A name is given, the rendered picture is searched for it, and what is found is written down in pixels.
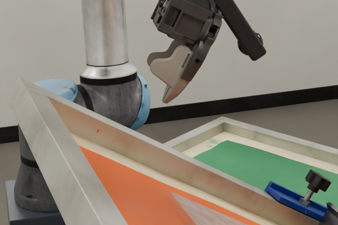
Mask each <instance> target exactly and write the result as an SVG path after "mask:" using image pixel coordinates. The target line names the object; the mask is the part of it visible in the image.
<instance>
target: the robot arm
mask: <svg viewBox="0 0 338 225"><path fill-rule="evenodd" d="M81 9H82V21H83V33H84V45H85V52H86V65H85V67H84V68H83V69H82V70H81V71H80V73H79V76H80V84H78V85H76V84H75V82H73V81H72V80H70V79H65V78H58V79H54V78H53V79H46V80H42V81H38V82H35V83H34V84H35V85H37V86H39V87H41V88H44V89H46V90H48V91H50V92H52V93H54V94H56V95H59V96H61V97H63V98H65V99H68V100H70V101H72V102H74V103H76V104H78V105H80V106H83V107H85V108H87V109H89V110H91V111H93V112H95V113H98V114H100V115H102V116H104V117H106V118H108V119H110V120H113V121H115V122H117V123H119V124H121V125H123V126H125V127H128V128H130V129H132V130H137V129H139V128H140V127H142V126H143V124H144V123H145V122H146V120H147V118H148V115H149V111H150V92H149V89H148V88H147V83H146V81H145V79H144V78H143V77H142V76H141V75H138V74H137V69H136V67H135V66H133V65H132V64H131V63H130V62H129V57H128V42H127V27H126V13H125V0H81ZM222 18H223V19H224V20H225V22H226V23H227V25H228V26H229V28H230V29H231V31H232V32H233V34H234V35H235V37H236V39H237V40H238V41H237V45H238V48H239V50H240V52H241V53H243V54H244V55H246V56H247V55H248V56H249V57H250V59H251V60H252V61H256V60H258V59H259V58H261V57H262V56H264V55H265V54H266V50H265V48H264V46H263V39H262V37H261V35H260V34H259V33H258V32H256V31H254V30H252V28H251V26H250V25H249V23H248V22H247V20H246V19H245V17H244V16H243V14H242V13H241V11H240V10H239V8H238V6H237V5H236V3H235V2H234V0H159V1H158V3H157V5H156V7H155V9H154V11H153V14H152V16H151V18H150V19H152V20H153V23H154V24H155V26H156V28H157V30H158V31H160V32H162V33H164V34H167V36H168V37H170V38H172V39H174V40H173V41H172V42H171V44H170V46H169V48H168V49H167V50H166V51H164V52H152V53H150V54H149V56H148V58H147V64H148V66H149V67H150V71H151V72H152V73H153V74H154V75H155V76H156V77H158V78H159V79H160V80H162V81H163V82H164V83H165V84H166V88H165V91H164V94H163V98H162V102H163V103H169V102H170V101H172V100H173V99H174V98H176V97H177V96H178V95H179V94H180V93H181V92H182V91H183V90H184V89H185V88H186V86H187V85H188V84H189V82H190V81H191V80H192V79H193V77H194V76H195V75H196V73H197V72H198V70H199V69H200V67H201V65H202V64H203V62H204V60H205V58H206V56H207V54H208V52H209V50H210V47H211V46H212V45H213V43H214V42H215V40H216V38H217V35H218V33H219V30H220V28H221V25H222V20H221V19H222ZM18 129H19V142H20V155H21V164H20V168H19V171H18V175H17V179H16V182H15V187H14V195H15V202H16V203H17V204H18V205H19V206H20V207H22V208H24V209H27V210H30V211H35V212H59V209H58V207H57V205H56V203H55V201H54V198H53V196H52V194H51V192H50V190H49V188H48V186H47V183H46V181H45V179H44V177H43V175H42V173H41V171H40V169H39V166H38V164H37V162H36V160H35V158H34V156H33V154H32V151H31V149H30V147H29V145H28V143H27V141H26V139H25V136H24V134H23V132H22V130H21V128H20V126H19V124H18Z"/></svg>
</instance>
